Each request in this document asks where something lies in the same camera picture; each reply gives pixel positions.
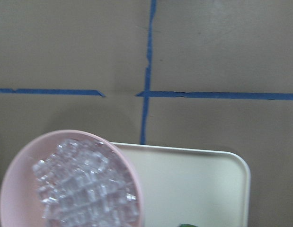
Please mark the green lime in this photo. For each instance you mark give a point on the green lime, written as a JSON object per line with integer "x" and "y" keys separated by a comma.
{"x": 186, "y": 225}

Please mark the beige plastic tray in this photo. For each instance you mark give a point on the beige plastic tray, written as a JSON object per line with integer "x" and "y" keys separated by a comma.
{"x": 191, "y": 186}

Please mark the pink bowl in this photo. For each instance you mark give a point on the pink bowl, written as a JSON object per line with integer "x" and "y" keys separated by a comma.
{"x": 19, "y": 203}

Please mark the clear ice cubes pile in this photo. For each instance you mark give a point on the clear ice cubes pile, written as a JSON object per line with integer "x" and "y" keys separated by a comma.
{"x": 84, "y": 183}

